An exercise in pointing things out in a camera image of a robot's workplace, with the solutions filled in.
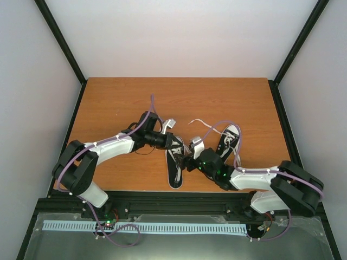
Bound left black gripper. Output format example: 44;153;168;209
146;132;183;151

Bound white lace of sneaker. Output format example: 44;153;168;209
188;119;241;166
169;138;196;185

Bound black canvas sneaker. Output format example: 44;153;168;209
164;135;188;190
216;125;240;162

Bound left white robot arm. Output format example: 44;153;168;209
52;111;182;218

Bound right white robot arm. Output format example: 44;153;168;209
181;148;324;217

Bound green lit circuit board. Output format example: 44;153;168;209
102;209;119;228

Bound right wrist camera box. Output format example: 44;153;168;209
189;136;205;159

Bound light blue slotted cable duct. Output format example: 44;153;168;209
42;220;247;236

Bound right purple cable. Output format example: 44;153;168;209
199;120;325;242

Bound black aluminium frame rail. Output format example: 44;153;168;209
35;189;326;225

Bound left black frame post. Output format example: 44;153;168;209
34;0;88;85

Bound black frame post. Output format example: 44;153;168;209
34;0;88;85
273;0;330;85

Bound right black frame post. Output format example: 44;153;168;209
273;0;330;85

